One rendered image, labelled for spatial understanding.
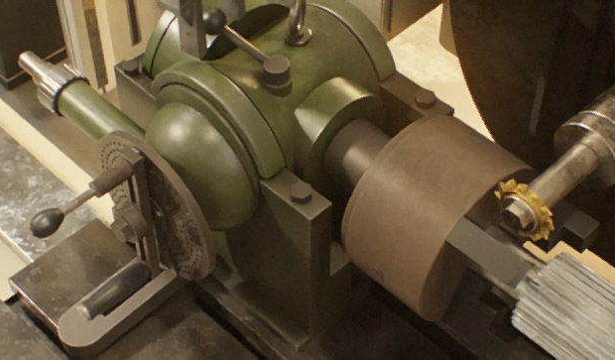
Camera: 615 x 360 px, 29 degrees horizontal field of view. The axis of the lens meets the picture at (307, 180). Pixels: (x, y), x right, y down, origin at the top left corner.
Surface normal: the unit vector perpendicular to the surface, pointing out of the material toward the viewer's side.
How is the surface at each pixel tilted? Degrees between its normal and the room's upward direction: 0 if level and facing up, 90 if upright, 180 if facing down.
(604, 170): 90
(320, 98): 9
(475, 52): 90
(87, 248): 0
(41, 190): 0
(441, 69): 0
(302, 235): 90
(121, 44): 90
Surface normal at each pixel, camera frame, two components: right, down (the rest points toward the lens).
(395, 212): -0.52, -0.06
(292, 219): -0.71, 0.53
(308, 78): 0.41, -0.22
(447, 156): -0.02, -0.64
